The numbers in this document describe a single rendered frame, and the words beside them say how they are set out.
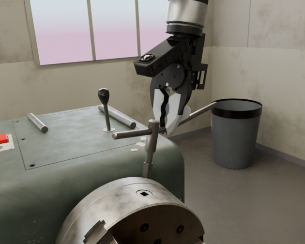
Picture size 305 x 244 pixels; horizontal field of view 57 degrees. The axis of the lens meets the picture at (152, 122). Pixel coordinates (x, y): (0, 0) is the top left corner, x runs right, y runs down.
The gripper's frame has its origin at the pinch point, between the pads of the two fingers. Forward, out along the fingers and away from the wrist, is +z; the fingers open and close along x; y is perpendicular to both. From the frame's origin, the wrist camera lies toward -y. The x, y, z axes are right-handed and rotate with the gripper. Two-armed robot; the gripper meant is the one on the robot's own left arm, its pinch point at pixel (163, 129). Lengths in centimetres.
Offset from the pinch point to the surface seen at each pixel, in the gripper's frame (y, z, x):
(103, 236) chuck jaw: -14.3, 18.0, -0.9
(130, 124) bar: 17.7, 7.4, 26.8
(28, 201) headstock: -18.8, 18.1, 17.8
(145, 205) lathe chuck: -6.7, 13.5, -3.3
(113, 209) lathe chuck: -10.5, 15.0, 1.2
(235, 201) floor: 197, 107, 55
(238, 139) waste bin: 246, 61, 83
